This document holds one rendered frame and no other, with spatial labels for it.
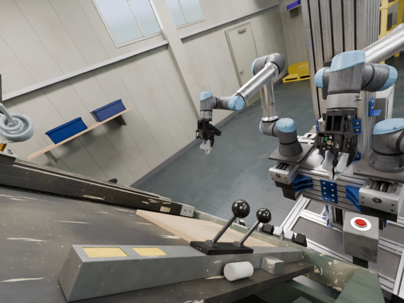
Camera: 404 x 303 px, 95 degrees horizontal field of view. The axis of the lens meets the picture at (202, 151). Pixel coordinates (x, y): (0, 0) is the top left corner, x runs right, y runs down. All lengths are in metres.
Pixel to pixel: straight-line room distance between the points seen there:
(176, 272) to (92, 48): 3.96
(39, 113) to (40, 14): 1.46
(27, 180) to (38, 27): 3.35
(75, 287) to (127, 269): 0.06
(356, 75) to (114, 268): 0.67
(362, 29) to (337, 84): 0.59
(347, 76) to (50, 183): 1.08
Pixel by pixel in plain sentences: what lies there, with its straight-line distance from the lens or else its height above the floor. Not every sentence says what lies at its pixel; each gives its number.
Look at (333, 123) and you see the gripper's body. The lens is 0.64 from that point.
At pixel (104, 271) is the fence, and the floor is 1.65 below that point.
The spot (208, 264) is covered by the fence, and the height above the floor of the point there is 1.48.
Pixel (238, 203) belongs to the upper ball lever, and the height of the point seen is 1.54.
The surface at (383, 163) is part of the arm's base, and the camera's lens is 1.23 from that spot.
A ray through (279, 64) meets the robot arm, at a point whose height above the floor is 1.63.
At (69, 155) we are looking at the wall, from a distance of 3.93.
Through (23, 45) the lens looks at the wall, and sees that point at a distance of 4.04.
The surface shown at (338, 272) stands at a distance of 1.06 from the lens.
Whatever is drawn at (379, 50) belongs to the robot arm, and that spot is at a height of 1.62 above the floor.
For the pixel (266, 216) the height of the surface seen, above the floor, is 1.44.
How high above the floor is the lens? 1.82
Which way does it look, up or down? 25 degrees down
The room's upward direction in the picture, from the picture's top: 24 degrees counter-clockwise
